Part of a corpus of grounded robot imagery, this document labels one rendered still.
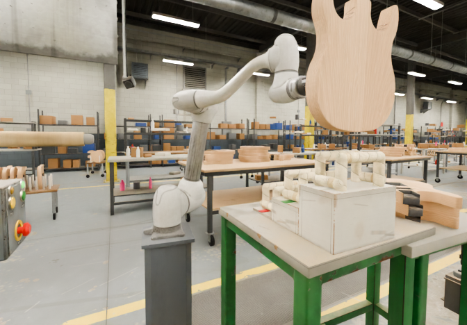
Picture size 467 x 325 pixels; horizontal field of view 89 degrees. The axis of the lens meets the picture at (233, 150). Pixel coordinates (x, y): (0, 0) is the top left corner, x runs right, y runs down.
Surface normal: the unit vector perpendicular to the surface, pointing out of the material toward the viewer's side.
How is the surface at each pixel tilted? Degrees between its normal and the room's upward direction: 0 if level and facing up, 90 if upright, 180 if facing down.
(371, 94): 91
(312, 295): 91
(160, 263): 90
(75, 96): 90
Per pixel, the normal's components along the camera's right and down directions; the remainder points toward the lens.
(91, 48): 0.45, 0.05
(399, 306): -0.92, 0.02
